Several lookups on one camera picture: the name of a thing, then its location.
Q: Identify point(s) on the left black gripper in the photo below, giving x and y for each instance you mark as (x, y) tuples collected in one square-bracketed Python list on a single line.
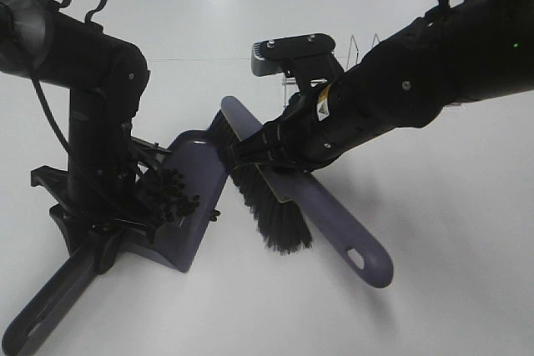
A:
[(81, 209)]

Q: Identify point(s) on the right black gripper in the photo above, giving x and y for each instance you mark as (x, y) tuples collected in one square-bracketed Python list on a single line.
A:
[(289, 142)]

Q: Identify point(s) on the purple hand brush black bristles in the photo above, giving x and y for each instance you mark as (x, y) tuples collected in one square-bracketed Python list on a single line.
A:
[(281, 201)]

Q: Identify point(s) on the pile of coffee beans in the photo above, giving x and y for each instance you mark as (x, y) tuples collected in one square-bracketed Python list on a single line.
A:
[(165, 197)]

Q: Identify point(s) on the purple plastic dustpan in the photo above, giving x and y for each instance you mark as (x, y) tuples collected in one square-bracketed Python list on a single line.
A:
[(174, 245)]

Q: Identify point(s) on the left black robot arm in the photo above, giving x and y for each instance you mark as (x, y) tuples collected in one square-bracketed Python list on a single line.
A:
[(106, 78)]

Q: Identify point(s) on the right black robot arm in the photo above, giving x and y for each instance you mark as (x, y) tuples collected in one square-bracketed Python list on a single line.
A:
[(476, 50)]

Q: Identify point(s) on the chrome wire dish rack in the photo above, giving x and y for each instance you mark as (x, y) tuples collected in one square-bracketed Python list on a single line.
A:
[(290, 85)]

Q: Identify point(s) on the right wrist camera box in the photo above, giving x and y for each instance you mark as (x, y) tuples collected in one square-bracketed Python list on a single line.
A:
[(304, 56)]

